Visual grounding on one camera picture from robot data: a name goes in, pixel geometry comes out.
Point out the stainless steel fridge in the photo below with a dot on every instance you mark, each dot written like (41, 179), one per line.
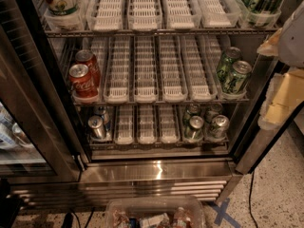
(147, 69)

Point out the blue tape cross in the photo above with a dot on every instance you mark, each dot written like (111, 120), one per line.
(221, 210)

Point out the bottom wire shelf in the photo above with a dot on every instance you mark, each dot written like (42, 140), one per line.
(145, 146)

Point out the rear green can middle shelf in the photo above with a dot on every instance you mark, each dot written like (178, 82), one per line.
(228, 57)

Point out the front green can middle shelf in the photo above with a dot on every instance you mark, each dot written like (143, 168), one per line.
(236, 77)

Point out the top wire shelf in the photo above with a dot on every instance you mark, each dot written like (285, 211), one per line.
(161, 32)

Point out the red coca-cola can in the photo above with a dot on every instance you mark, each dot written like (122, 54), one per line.
(82, 81)
(88, 58)

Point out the rear red coca-cola can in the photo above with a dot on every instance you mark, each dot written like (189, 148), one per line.
(88, 58)

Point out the middle wire shelf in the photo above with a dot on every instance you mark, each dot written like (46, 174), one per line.
(187, 102)

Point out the green can shelf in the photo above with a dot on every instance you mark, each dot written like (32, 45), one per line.
(228, 57)
(236, 77)

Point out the front red coca-cola can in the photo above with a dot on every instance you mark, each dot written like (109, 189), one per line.
(82, 81)

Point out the rear right green can bottom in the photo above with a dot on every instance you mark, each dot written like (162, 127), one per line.
(212, 110)

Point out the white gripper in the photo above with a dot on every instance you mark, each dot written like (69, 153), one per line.
(293, 40)

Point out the rear left green can bottom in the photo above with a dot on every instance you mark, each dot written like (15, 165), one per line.
(190, 111)

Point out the front silver can bottom shelf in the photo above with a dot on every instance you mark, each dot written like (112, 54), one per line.
(96, 125)

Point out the clear plastic bin on floor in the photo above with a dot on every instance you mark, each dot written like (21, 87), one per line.
(155, 212)

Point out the wire shelf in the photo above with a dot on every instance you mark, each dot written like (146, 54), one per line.
(161, 32)
(187, 102)
(145, 146)

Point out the glass fridge door left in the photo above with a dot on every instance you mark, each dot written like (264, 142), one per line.
(34, 93)

